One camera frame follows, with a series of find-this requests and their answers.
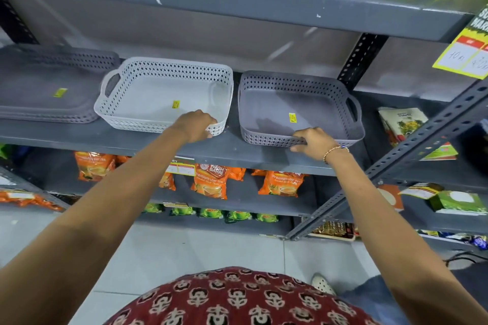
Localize orange packets pile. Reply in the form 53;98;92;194
0;189;63;212

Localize green red flat packet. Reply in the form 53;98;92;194
420;142;458;161

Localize red patterned garment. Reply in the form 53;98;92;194
103;266;379;325

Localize person's left forearm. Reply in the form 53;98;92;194
0;122;188;325

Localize yellow hanging price sign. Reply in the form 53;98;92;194
432;3;488;80

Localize green white box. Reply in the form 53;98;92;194
429;190;488;216

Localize grey perforated plastic basket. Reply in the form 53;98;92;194
238;71;366;148

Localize white perforated shoe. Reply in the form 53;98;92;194
311;273;337;296

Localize person's right forearm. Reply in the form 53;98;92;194
325;147;488;325

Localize black cable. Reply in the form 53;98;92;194
444;250;488;270

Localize orange white packet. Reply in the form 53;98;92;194
377;184;405;213

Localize white green printed packet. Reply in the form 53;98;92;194
378;106;429;147

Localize gold beaded bracelet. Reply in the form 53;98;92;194
323;144;350;165

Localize person's right hand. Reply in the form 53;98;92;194
290;127;340;163

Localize blue shiny packet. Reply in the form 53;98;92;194
468;235;488;251

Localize grey slotted-angle shelf rack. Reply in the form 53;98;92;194
284;77;488;257

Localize stack of dark grey baskets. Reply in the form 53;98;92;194
0;44;122;124

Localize row of orange tea packets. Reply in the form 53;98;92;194
74;150;306;201

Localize white perforated plastic basket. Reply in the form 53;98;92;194
94;57;234;137

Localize person's left hand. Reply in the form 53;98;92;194
173;109;219;143

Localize blue jeans leg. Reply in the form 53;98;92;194
339;274;410;325

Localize red green shelf price label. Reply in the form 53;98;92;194
166;156;196;177

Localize white yellow green packet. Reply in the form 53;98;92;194
399;182;445;200

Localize brown gold boxes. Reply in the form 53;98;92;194
311;221;361;241

